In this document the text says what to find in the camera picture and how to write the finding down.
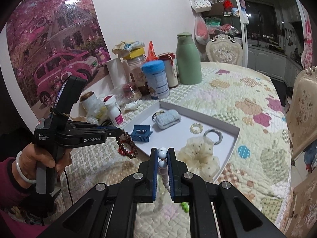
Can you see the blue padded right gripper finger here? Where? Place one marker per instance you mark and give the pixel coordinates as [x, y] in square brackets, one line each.
[108, 128]

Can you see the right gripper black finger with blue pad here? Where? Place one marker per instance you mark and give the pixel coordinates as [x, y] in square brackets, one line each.
[186, 186]
[136, 188]

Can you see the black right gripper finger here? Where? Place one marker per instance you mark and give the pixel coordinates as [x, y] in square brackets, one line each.
[110, 133]

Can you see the person's left hand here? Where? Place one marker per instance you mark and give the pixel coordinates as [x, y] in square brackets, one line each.
[31, 156]

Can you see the white pink label bottle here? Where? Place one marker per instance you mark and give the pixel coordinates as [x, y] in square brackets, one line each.
[114, 111]

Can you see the blue hair claw clip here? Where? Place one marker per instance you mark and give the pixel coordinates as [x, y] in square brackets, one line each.
[141, 133]

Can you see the brown lid white jar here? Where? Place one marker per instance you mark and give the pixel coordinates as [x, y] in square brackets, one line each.
[92, 105]

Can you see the cream dotted organza scrunchie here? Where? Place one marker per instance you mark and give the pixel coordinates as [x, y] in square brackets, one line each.
[199, 157]

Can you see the clear bag of snacks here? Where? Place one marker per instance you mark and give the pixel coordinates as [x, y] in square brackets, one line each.
[126, 93]

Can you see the white shallow tray box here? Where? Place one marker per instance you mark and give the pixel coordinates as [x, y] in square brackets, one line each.
[192, 124]

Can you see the light blue fluffy scrunchie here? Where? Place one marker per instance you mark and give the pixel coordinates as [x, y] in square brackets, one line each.
[166, 119]

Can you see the yellow lid glass jar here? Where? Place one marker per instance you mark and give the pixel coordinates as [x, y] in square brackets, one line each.
[134, 61]

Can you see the blue lid white canister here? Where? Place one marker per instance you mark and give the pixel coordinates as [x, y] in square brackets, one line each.
[156, 78]

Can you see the crumpled paper packet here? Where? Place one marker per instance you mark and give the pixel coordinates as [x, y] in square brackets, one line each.
[125, 47]

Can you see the red lid white tumbler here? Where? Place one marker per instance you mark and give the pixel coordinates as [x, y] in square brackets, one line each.
[170, 68]

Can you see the pink bear car poster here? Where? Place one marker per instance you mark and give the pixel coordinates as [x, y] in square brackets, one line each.
[50, 40]

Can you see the green thermos flask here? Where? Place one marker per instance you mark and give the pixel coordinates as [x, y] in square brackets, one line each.
[188, 59]

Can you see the quilted patchwork tablecloth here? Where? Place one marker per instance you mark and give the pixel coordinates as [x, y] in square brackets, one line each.
[260, 165]

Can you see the red plastic bag hanging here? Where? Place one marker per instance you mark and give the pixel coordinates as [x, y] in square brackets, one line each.
[201, 31]

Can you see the cream ornate chair far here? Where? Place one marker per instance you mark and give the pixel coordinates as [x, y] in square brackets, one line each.
[224, 49]

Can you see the cream ornate chair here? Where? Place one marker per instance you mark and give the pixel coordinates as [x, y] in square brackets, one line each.
[224, 49]
[301, 116]

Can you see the cream ornate chair right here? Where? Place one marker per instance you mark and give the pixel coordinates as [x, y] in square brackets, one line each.
[301, 116]

